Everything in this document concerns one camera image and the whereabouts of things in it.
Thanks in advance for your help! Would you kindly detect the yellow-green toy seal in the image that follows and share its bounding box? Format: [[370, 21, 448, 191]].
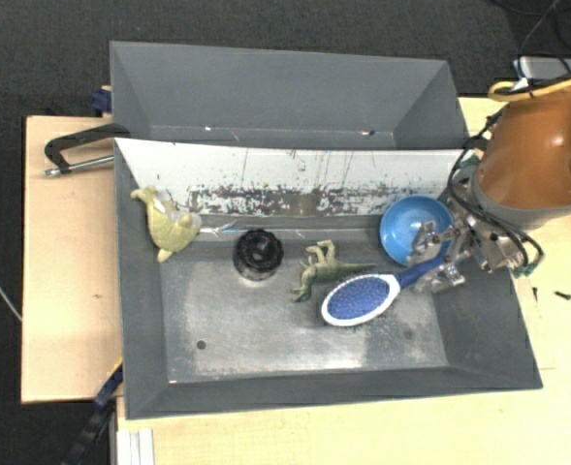
[[129, 185, 204, 264]]

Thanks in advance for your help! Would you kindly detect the blue bowl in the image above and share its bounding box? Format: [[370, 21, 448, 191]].
[[379, 195, 456, 267]]

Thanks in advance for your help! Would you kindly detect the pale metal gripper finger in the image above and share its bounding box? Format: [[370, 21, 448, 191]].
[[412, 263, 465, 295], [406, 220, 460, 266]]

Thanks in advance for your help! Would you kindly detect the black ribbed round cap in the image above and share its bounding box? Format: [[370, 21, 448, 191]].
[[232, 229, 284, 281]]

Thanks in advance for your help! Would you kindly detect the pale wood board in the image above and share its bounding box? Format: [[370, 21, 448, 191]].
[[20, 115, 124, 404]]

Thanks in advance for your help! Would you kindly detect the green toy dinosaur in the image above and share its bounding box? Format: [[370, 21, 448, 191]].
[[291, 239, 378, 304]]

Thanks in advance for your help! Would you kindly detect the blue and white hairbrush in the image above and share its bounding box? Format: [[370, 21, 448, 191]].
[[320, 253, 449, 328]]

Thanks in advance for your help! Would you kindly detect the grey metal bin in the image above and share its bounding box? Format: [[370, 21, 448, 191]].
[[109, 40, 544, 420]]

